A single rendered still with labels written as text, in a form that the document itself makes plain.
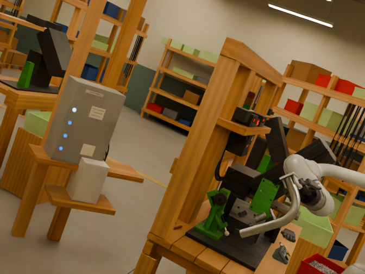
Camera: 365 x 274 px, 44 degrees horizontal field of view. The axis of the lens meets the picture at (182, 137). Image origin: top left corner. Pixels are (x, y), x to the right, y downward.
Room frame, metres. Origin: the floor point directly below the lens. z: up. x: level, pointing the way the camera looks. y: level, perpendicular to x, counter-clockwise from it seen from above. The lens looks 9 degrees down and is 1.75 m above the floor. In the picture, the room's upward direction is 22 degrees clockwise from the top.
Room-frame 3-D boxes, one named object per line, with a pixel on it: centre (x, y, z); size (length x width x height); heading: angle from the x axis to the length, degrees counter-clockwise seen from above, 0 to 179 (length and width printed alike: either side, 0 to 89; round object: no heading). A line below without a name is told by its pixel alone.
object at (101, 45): (8.28, 2.03, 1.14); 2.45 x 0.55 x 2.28; 163
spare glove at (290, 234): (3.07, -0.93, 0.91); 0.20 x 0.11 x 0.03; 169
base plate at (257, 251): (2.84, -0.57, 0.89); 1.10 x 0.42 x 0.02; 162
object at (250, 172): (2.99, -0.48, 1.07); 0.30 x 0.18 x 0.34; 162
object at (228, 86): (2.93, -0.29, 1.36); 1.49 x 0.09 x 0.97; 162
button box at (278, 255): (2.57, -0.80, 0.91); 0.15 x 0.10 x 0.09; 162
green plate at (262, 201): (2.75, -0.61, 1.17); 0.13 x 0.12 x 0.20; 162
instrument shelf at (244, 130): (2.92, -0.33, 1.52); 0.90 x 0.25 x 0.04; 162
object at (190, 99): (11.85, -0.13, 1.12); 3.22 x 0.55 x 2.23; 73
